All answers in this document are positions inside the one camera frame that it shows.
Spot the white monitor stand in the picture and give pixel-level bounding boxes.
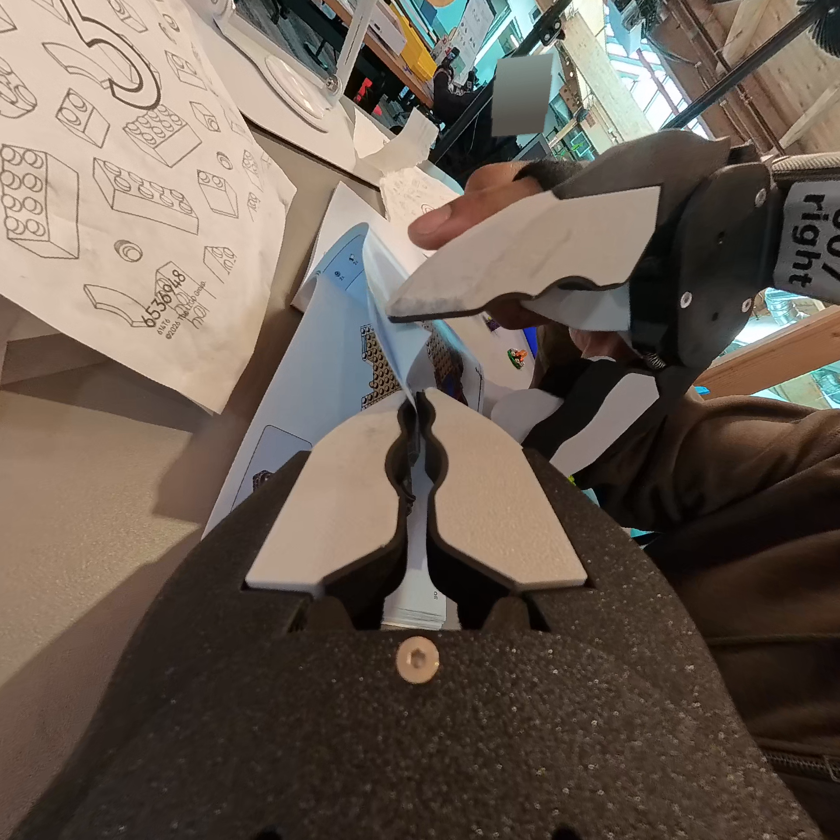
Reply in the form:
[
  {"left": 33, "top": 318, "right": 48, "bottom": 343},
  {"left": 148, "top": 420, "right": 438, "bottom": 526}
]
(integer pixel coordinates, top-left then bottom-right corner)
[{"left": 209, "top": 0, "right": 409, "bottom": 134}]

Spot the person's right hand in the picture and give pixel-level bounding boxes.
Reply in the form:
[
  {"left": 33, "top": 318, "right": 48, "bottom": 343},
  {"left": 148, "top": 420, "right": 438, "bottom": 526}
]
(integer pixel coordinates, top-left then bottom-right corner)
[{"left": 407, "top": 161, "right": 560, "bottom": 253}]

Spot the person's right forearm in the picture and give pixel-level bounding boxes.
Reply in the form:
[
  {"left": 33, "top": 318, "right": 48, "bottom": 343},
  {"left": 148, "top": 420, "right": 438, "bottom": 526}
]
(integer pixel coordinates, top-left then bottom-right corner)
[{"left": 558, "top": 357, "right": 840, "bottom": 534}]

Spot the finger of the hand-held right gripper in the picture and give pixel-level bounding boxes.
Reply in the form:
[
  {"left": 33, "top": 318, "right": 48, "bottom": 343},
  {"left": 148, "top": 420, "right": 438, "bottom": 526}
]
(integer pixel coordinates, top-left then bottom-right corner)
[
  {"left": 386, "top": 185, "right": 662, "bottom": 324},
  {"left": 524, "top": 286, "right": 634, "bottom": 332}
]

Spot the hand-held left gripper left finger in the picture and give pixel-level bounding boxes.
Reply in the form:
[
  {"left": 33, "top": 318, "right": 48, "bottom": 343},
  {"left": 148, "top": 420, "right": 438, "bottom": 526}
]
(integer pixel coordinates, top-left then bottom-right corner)
[{"left": 245, "top": 406, "right": 409, "bottom": 599}]

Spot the black tripod pole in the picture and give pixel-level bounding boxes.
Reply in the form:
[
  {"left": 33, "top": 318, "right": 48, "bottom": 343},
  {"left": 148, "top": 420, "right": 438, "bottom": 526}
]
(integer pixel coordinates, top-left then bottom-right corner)
[{"left": 646, "top": 0, "right": 840, "bottom": 132}]

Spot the paper bag with brick drawings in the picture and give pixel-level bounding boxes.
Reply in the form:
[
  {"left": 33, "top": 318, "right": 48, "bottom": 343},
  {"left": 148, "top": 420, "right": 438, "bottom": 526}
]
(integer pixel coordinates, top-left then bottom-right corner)
[{"left": 0, "top": 0, "right": 298, "bottom": 416}]

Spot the crumpled white paper bag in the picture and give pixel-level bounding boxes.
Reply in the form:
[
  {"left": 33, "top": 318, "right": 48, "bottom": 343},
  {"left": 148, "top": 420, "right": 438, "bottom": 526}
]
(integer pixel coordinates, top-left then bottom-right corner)
[{"left": 353, "top": 107, "right": 441, "bottom": 186}]

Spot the person's brown jacket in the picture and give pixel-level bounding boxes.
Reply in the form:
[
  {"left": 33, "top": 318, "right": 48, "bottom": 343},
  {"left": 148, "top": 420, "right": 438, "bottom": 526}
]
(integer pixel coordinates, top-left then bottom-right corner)
[{"left": 640, "top": 512, "right": 840, "bottom": 840}]

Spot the yellow storage bin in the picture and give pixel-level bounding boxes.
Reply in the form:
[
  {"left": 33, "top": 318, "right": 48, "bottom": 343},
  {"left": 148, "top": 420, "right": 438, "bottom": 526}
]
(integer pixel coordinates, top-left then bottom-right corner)
[{"left": 391, "top": 12, "right": 439, "bottom": 81}]

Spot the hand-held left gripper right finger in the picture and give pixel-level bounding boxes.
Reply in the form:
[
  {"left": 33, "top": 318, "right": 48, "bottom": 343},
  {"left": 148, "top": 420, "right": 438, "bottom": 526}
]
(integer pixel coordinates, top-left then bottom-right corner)
[{"left": 415, "top": 387, "right": 589, "bottom": 597}]

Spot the toy brick instruction booklet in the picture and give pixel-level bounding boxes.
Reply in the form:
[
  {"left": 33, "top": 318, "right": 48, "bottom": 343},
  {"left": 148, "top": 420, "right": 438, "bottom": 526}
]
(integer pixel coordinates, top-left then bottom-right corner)
[{"left": 202, "top": 222, "right": 547, "bottom": 632}]

